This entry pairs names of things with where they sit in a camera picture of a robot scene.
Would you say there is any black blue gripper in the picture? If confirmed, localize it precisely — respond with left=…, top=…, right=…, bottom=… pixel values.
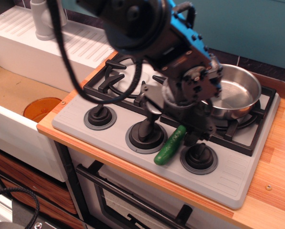
left=138, top=81, right=217, bottom=147

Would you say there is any green toy pickle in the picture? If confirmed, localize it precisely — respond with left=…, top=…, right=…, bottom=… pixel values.
left=153, top=125, right=187, bottom=166

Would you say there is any stainless steel saucepan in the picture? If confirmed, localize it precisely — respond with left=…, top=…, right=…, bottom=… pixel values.
left=203, top=64, right=262, bottom=120

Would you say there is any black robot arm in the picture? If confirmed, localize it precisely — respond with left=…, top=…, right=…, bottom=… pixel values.
left=78, top=0, right=222, bottom=145

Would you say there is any black middle stove knob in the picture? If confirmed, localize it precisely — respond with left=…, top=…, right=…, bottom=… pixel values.
left=125, top=118, right=168, bottom=154

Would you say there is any black stove knob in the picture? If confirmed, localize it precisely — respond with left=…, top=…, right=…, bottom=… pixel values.
left=180, top=143, right=218, bottom=175
left=84, top=104, right=117, bottom=131
left=125, top=118, right=168, bottom=154

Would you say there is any black right stove knob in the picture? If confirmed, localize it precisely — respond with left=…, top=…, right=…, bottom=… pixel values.
left=180, top=143, right=218, bottom=175

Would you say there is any black left stove knob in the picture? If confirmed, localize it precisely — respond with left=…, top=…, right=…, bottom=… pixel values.
left=84, top=104, right=117, bottom=131

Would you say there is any grey toy stove top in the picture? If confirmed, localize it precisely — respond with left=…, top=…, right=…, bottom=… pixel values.
left=51, top=45, right=281, bottom=210

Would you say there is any black right burner grate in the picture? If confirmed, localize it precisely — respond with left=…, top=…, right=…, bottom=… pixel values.
left=160, top=65, right=277, bottom=157

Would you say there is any black burner grate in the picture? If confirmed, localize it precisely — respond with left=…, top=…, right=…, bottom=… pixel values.
left=160, top=65, right=277, bottom=157
left=83, top=52, right=193, bottom=120

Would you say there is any white left burner disc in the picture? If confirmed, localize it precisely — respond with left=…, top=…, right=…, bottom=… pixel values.
left=114, top=62, right=163, bottom=95

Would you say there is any black left burner grate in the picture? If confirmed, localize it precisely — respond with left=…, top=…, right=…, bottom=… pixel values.
left=83, top=52, right=193, bottom=120

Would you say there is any orange plastic plate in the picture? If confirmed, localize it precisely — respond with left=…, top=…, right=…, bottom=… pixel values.
left=23, top=97, right=61, bottom=123

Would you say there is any wood grain drawer front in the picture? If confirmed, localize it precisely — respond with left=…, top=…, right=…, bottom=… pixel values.
left=0, top=150, right=83, bottom=229

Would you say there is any white toy sink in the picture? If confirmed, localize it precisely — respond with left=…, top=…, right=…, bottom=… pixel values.
left=0, top=5, right=129, bottom=183

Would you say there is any grey toy faucet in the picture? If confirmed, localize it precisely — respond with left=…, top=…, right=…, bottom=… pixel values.
left=30, top=0, right=55, bottom=41

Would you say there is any oven door with black handle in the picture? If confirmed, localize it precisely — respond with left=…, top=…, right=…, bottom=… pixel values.
left=76, top=161, right=236, bottom=229

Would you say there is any black braided cable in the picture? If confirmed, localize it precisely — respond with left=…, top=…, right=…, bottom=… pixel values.
left=0, top=187, right=40, bottom=229

